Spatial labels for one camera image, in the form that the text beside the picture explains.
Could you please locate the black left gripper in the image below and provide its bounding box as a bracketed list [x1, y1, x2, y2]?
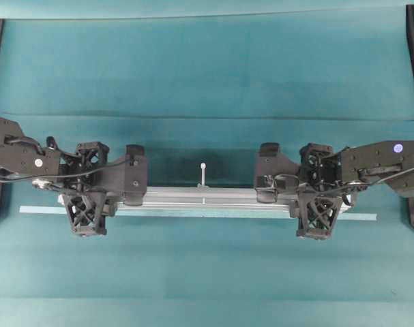
[58, 142, 146, 206]

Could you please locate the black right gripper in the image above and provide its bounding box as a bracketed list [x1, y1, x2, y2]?
[254, 142, 343, 204]

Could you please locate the large silver aluminium rail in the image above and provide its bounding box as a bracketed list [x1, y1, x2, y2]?
[57, 185, 351, 214]

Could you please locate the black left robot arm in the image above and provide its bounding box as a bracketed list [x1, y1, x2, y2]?
[0, 117, 147, 206]

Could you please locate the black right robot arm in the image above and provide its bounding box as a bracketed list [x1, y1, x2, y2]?
[254, 140, 414, 204]

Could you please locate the teal green table cloth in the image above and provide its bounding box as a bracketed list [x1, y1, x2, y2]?
[0, 7, 414, 326]

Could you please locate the light teal tape strip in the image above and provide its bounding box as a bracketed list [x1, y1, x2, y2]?
[19, 206, 377, 221]

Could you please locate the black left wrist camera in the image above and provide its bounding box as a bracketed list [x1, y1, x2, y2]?
[63, 192, 107, 237]

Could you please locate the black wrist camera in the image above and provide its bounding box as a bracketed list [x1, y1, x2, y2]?
[63, 192, 107, 237]
[296, 193, 342, 240]

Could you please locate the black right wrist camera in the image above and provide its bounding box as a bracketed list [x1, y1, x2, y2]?
[296, 193, 342, 240]

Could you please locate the white zip tie on rail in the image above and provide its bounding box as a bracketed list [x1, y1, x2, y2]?
[196, 162, 209, 195]

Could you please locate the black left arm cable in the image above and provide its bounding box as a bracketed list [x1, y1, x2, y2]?
[0, 136, 132, 191]

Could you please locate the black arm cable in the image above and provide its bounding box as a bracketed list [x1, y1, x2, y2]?
[0, 136, 132, 191]
[261, 163, 412, 195]

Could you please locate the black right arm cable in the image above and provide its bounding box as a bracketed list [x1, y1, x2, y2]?
[261, 163, 412, 195]

